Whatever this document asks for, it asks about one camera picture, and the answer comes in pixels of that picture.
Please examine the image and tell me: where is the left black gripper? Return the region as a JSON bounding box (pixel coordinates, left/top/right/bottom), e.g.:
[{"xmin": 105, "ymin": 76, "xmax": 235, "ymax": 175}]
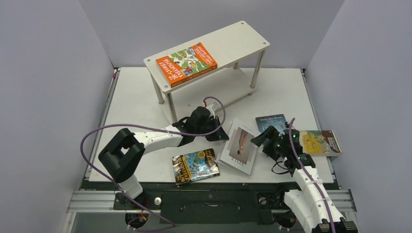
[{"xmin": 195, "ymin": 116, "xmax": 229, "ymax": 142}]

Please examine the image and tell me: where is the white style magazine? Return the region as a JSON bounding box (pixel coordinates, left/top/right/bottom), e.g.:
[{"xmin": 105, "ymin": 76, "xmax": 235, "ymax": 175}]
[{"xmin": 217, "ymin": 118, "xmax": 258, "ymax": 176}]

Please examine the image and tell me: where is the black blue treehouse book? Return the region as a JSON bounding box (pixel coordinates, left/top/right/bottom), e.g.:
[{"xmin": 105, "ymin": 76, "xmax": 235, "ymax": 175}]
[{"xmin": 171, "ymin": 148, "xmax": 220, "ymax": 186}]

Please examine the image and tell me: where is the orange 78-storey treehouse book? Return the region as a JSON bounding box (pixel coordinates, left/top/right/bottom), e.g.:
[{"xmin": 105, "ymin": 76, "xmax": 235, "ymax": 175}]
[{"xmin": 156, "ymin": 42, "xmax": 218, "ymax": 87}]

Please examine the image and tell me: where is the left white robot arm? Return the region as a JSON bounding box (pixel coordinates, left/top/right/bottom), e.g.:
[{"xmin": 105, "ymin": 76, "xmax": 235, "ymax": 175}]
[{"xmin": 98, "ymin": 106, "xmax": 229, "ymax": 209}]

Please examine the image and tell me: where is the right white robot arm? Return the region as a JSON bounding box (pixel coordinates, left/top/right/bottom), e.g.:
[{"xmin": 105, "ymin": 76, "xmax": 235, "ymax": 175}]
[{"xmin": 251, "ymin": 126, "xmax": 359, "ymax": 233}]

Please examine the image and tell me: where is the dark blue paperback book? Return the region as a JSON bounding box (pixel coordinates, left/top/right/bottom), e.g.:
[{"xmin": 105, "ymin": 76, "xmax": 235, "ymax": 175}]
[{"xmin": 255, "ymin": 114, "xmax": 287, "ymax": 133}]

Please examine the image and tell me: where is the yellow red paperback book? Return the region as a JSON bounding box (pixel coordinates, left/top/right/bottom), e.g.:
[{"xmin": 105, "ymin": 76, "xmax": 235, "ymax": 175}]
[{"xmin": 300, "ymin": 130, "xmax": 342, "ymax": 157}]

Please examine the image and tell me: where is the white two-tier shelf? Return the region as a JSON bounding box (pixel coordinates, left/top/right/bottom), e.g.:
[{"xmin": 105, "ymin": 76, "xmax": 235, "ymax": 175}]
[{"xmin": 144, "ymin": 21, "xmax": 270, "ymax": 123}]

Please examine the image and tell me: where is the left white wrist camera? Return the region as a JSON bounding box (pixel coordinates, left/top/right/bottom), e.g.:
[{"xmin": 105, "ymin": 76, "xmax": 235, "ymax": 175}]
[{"xmin": 204, "ymin": 102, "xmax": 222, "ymax": 114}]

